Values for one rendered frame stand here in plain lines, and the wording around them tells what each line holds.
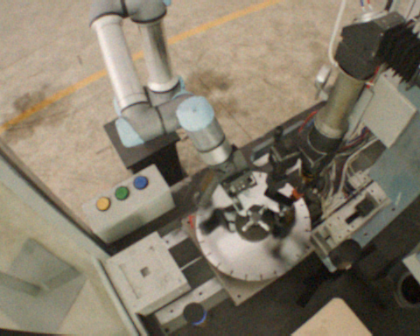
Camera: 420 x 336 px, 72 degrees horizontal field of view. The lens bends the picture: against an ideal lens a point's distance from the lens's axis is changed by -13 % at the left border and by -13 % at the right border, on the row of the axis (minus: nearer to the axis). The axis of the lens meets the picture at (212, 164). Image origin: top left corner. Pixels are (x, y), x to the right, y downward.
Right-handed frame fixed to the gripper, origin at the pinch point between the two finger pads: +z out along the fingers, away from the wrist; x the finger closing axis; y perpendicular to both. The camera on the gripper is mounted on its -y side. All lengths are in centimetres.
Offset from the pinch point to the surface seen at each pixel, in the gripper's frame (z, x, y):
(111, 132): -15, 65, -27
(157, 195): -5.8, 20.6, -19.1
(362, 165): 30, 16, 52
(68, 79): -21, 216, -57
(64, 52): -40, 249, -53
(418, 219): 47, -10, 58
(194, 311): -9.1, -27.0, -19.4
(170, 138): -4, 53, -7
